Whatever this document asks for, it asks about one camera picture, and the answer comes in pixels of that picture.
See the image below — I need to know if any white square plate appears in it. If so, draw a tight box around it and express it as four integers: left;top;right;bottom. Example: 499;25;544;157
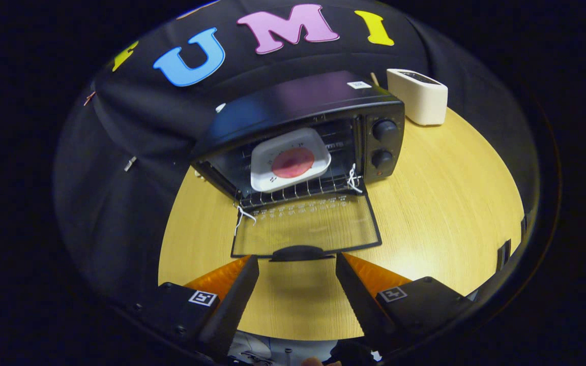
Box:
250;128;332;192

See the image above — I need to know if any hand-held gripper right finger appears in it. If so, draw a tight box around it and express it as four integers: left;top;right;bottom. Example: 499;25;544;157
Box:
335;252;474;356

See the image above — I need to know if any black backdrop cloth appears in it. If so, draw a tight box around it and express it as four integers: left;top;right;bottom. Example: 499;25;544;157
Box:
51;0;543;306

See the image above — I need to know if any black toaster oven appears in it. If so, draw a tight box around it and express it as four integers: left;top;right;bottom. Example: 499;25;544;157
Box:
190;70;406;262

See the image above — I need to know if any white toaster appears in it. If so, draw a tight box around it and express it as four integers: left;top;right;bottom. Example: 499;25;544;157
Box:
386;69;449;126

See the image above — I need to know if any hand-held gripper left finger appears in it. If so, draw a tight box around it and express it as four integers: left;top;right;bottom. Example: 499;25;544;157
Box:
135;254;260;362

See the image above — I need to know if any pink round food slice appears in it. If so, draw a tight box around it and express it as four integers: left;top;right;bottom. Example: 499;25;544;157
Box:
271;147;315;179

